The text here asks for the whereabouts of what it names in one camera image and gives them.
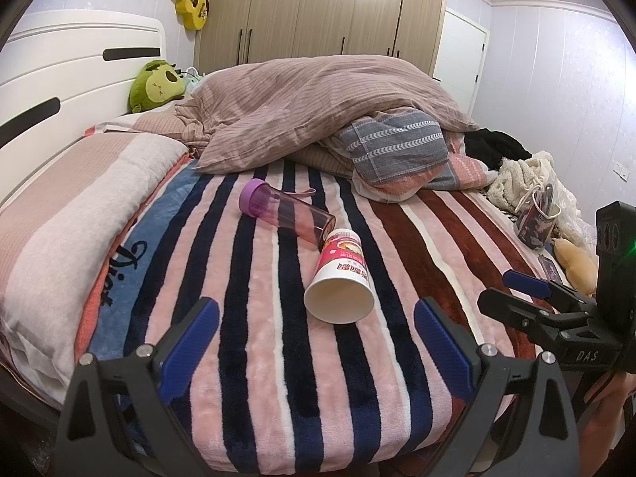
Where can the white pink paper cup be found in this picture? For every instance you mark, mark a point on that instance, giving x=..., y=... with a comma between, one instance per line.
x=343, y=268

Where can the grey patterned pillow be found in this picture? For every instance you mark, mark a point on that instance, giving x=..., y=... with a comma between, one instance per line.
x=392, y=144

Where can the white wall socket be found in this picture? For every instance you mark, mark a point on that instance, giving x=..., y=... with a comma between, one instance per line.
x=622, y=170

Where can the purple water bottle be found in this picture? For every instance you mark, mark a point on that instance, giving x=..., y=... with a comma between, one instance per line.
x=283, y=213

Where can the tan plush toy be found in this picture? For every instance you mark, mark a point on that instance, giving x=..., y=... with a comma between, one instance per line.
x=576, y=263

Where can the dark phone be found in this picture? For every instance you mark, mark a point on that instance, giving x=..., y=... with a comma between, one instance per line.
x=550, y=267

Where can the white bed headboard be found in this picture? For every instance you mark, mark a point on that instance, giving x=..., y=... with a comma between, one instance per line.
x=59, y=59

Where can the person's right hand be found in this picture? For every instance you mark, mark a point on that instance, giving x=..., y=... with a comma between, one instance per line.
x=611, y=407

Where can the dark small bag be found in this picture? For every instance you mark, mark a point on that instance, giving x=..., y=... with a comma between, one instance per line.
x=536, y=223

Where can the black clothing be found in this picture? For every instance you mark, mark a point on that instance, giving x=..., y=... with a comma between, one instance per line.
x=497, y=146

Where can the green plush toy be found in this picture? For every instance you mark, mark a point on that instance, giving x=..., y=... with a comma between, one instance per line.
x=151, y=87

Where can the brown striped duvet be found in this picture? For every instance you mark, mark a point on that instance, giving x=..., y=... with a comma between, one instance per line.
x=308, y=104

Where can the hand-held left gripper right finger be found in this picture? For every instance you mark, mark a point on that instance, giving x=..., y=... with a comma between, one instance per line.
x=442, y=348

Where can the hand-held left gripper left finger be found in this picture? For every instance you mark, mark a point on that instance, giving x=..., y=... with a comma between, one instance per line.
x=191, y=343

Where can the white fluffy cloth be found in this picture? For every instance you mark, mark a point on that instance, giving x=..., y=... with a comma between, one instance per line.
x=516, y=179

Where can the striped plush blanket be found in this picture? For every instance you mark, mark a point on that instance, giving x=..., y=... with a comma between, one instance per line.
x=278, y=357

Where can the wooden wardrobe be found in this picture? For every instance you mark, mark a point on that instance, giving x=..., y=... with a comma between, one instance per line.
x=323, y=5

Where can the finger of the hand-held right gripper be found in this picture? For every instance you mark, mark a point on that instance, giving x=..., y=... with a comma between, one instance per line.
x=512, y=310
x=526, y=283

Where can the pink white pillow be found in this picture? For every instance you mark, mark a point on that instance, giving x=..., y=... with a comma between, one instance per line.
x=74, y=218

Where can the white door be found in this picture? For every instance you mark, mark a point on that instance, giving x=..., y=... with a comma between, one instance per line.
x=459, y=54

